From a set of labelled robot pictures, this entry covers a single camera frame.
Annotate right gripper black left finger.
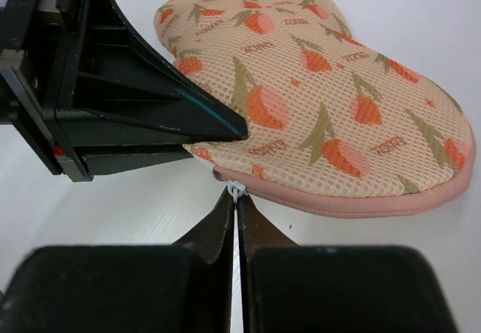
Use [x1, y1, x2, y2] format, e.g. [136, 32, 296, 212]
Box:
[1, 192, 234, 332]

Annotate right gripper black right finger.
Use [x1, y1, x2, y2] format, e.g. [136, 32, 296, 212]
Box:
[236, 193, 480, 332]

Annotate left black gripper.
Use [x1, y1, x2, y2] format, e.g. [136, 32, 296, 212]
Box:
[0, 0, 127, 183]

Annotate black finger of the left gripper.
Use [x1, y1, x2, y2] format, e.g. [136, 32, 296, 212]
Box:
[56, 0, 248, 147]
[77, 144, 192, 176]

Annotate white zipper pull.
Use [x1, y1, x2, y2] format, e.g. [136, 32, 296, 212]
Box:
[226, 180, 248, 205]

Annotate orange floral mesh laundry bag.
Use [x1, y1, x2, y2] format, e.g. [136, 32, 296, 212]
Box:
[153, 0, 476, 217]

